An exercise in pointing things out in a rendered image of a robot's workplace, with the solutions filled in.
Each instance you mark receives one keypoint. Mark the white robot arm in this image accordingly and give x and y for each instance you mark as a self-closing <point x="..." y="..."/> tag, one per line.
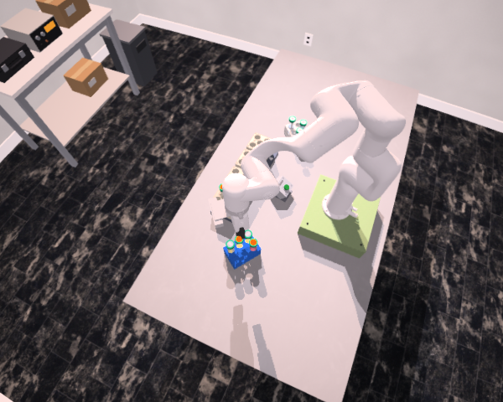
<point x="371" y="169"/>

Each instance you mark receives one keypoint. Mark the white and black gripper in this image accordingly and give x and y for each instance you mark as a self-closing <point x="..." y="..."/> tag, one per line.
<point x="240" y="225"/>

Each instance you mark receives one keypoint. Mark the pink tube with green cap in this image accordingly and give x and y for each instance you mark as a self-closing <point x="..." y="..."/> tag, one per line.
<point x="253" y="244"/>

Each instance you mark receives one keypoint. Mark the blue tube rack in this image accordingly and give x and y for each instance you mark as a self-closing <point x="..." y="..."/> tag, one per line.
<point x="241" y="257"/>

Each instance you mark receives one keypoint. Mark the white tube rack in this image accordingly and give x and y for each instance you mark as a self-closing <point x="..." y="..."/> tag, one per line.
<point x="286" y="130"/>

